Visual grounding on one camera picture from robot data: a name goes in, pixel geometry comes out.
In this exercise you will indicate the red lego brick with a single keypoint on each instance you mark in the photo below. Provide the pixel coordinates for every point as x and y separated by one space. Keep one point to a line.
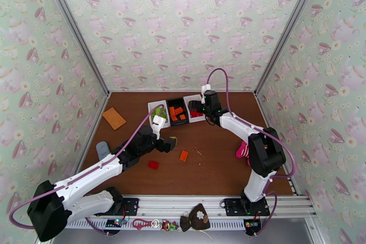
192 111
197 114
153 165

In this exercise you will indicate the orange lego brick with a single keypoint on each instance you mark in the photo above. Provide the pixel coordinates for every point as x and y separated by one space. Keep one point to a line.
183 117
179 110
184 155
172 116

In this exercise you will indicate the green lego plate assembly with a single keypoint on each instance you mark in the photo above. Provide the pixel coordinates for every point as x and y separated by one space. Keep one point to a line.
155 115

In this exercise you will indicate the green lego brick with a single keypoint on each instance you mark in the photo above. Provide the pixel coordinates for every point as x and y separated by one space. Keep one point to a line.
155 109
163 111

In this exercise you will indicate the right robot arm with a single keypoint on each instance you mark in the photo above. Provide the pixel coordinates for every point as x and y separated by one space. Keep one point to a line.
266 154

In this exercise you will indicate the white plastic bin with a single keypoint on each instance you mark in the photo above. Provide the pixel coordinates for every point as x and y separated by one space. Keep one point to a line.
200 119
151 126

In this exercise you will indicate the black plastic bin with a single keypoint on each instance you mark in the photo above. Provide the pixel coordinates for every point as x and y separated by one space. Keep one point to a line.
178 101

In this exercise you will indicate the orange card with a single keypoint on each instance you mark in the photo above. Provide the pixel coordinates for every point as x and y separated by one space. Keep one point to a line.
113 118

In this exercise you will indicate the blue-grey glasses case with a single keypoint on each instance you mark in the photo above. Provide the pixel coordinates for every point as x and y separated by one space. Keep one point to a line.
101 150

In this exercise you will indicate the pink white striped toy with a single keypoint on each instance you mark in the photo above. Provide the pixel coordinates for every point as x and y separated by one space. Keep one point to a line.
243 151

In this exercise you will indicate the brown pouch with flower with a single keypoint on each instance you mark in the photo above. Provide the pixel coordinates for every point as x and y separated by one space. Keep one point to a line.
197 219

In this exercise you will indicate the small red green toy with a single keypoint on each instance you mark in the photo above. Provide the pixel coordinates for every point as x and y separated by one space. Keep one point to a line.
168 225

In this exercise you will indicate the red carabiner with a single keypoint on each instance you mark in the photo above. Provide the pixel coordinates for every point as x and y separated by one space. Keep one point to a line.
141 224

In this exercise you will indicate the small circuit board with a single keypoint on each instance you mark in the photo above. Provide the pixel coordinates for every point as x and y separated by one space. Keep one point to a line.
115 222
252 224

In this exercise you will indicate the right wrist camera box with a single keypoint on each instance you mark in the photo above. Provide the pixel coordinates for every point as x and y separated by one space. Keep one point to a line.
205 89

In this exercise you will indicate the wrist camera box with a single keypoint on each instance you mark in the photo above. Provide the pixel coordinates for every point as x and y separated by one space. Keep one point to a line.
205 89
158 122

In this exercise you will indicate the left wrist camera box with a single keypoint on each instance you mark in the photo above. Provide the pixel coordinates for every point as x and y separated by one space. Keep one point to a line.
158 122

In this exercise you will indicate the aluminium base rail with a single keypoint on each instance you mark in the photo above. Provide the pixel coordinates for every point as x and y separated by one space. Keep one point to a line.
177 206

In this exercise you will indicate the aluminium frame post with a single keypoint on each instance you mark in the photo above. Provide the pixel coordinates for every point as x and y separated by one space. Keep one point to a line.
74 28
288 28

